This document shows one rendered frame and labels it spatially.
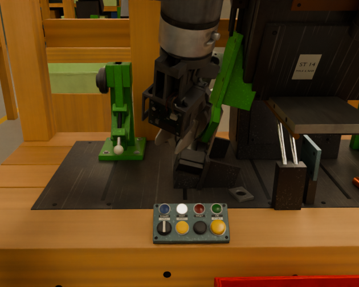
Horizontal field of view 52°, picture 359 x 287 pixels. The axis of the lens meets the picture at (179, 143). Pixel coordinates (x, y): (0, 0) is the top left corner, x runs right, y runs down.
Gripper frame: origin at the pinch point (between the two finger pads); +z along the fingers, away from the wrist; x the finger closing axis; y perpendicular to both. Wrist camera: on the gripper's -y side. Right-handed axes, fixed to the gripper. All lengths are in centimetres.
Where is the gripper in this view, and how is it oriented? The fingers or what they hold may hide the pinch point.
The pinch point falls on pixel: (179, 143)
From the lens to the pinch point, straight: 64.3
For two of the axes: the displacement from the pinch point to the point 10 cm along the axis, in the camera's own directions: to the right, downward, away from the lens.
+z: -1.0, 7.1, 7.0
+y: -4.9, 5.8, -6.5
